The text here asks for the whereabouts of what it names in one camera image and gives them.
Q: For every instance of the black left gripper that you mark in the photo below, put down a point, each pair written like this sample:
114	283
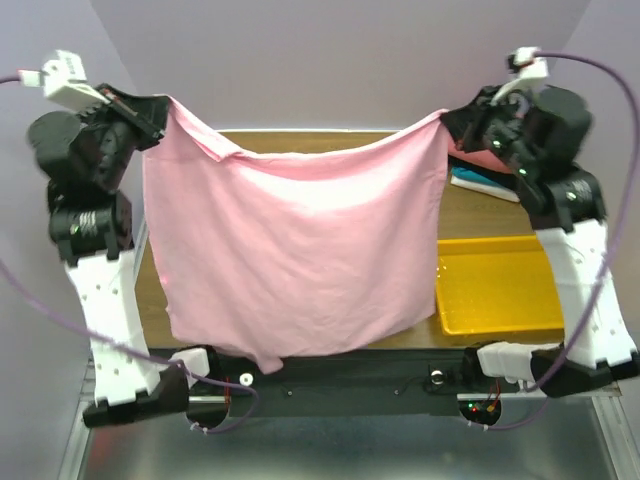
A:
148	113

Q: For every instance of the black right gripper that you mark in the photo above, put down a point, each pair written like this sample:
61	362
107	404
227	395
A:
473	125

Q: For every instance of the light pink t-shirt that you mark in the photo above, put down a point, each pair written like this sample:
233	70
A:
277	255

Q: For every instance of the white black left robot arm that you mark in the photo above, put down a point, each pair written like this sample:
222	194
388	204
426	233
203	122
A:
84	151

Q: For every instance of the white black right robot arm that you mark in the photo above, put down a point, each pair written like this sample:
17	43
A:
537	136

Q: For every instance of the folded salmon red t-shirt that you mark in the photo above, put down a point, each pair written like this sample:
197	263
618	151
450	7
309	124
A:
483	159

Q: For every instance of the folded teal t-shirt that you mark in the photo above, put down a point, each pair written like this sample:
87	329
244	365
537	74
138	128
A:
484	178

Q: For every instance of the yellow plastic tray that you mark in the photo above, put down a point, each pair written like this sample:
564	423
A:
495	285

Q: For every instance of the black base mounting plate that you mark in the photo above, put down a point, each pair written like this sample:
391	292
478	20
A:
364	382

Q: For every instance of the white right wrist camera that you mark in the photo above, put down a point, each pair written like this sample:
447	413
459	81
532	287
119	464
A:
527	69

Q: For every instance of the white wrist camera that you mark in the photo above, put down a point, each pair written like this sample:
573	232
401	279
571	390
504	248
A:
63	81
527	69

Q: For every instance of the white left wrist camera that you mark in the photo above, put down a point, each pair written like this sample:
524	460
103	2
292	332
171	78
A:
63	81

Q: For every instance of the aluminium left side rail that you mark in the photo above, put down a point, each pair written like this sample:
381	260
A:
140	247

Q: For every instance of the aluminium front frame rail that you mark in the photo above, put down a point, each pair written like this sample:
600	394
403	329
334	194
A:
87	392

